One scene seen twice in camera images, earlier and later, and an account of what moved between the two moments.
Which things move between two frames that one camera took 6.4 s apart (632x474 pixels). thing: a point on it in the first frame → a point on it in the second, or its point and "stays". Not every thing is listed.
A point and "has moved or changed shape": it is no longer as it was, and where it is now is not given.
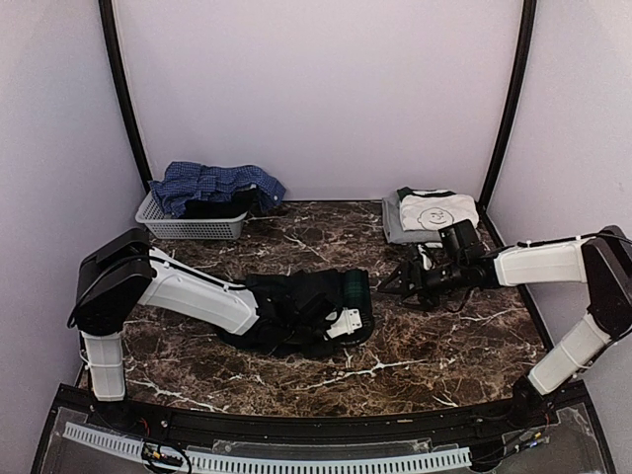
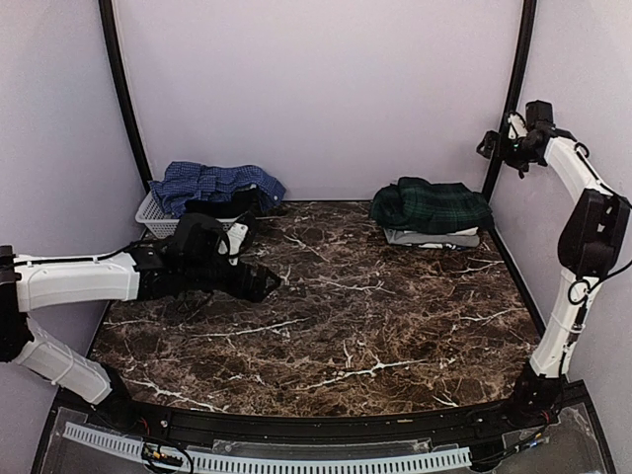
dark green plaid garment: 295,308 → 416,205
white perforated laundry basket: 168,228 stays
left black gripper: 314,353 → 256,292
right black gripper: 407,272 → 489,141
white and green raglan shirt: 428,209 has moved or changed shape
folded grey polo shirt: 395,233 stays
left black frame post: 122,93 stays
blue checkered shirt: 186,181 stays
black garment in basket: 240,202 stays
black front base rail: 140,419 stays
